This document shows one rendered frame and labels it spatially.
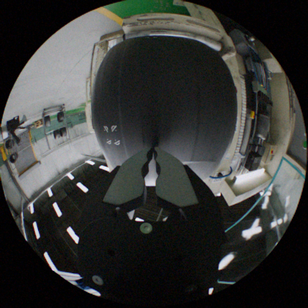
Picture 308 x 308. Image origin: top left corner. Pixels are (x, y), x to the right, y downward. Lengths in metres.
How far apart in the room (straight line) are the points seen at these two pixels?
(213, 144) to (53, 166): 11.47
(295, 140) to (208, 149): 0.48
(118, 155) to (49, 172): 11.47
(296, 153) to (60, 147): 11.71
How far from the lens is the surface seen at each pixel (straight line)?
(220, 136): 0.16
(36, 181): 11.80
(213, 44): 0.43
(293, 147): 0.56
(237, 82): 0.53
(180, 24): 0.41
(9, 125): 0.83
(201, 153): 0.16
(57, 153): 11.29
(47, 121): 5.22
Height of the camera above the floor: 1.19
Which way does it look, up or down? 25 degrees up
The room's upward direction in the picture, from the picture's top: 177 degrees clockwise
